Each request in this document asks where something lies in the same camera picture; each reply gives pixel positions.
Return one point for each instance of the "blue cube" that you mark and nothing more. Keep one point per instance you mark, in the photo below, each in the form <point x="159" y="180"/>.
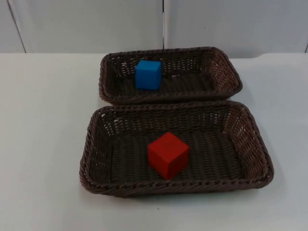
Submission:
<point x="147" y="75"/>

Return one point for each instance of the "dark brown wicker basket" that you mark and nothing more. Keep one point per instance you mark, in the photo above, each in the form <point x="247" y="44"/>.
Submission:
<point x="216" y="154"/>
<point x="192" y="72"/>

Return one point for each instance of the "red cube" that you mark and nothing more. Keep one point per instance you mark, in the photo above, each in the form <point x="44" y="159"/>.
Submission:
<point x="166" y="154"/>

